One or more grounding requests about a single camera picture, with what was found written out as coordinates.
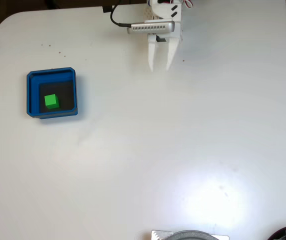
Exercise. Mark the blue box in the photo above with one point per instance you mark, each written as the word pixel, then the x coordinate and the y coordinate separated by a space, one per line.
pixel 31 95

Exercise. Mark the black tape piece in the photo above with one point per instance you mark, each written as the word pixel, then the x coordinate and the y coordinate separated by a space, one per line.
pixel 106 10

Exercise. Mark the green cube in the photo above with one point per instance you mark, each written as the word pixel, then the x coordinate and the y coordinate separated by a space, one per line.
pixel 51 101

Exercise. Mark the silver camera box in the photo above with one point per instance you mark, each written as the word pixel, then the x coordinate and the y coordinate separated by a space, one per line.
pixel 150 27

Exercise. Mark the silver metal plate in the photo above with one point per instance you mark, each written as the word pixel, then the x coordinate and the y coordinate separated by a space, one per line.
pixel 159 235

